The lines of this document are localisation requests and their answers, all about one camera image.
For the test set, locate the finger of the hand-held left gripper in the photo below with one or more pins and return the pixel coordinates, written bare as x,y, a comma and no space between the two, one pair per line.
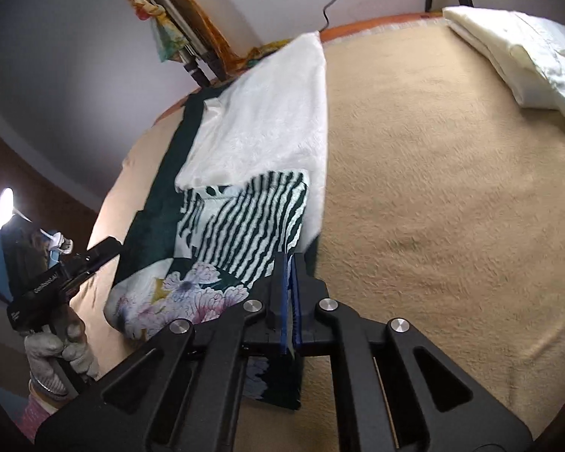
104,248
85,277

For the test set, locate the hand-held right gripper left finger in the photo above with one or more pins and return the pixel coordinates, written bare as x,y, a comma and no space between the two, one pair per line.
274,292

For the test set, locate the folded white clothes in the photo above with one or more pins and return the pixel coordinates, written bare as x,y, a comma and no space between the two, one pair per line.
522,56

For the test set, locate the person's left hand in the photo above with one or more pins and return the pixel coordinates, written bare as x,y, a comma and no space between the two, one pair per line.
42,353

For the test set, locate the colourful knotted scarf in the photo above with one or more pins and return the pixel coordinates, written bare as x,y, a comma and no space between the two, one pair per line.
162,37

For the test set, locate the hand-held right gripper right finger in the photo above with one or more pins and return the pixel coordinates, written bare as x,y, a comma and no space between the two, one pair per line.
295,301

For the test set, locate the green and white printed t-shirt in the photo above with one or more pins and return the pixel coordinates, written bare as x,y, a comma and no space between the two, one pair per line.
263,117

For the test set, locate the orange scarf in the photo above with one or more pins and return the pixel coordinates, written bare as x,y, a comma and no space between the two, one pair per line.
202,14

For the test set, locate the person's left forearm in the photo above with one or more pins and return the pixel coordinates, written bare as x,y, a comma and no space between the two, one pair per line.
40,414

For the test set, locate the folded grey tripod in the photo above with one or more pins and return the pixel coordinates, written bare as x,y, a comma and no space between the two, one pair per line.
169,4

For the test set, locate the white clip lamp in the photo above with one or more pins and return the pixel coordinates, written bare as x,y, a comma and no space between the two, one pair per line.
4,207

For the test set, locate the beige blanket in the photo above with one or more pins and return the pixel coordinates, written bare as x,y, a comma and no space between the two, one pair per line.
428,197

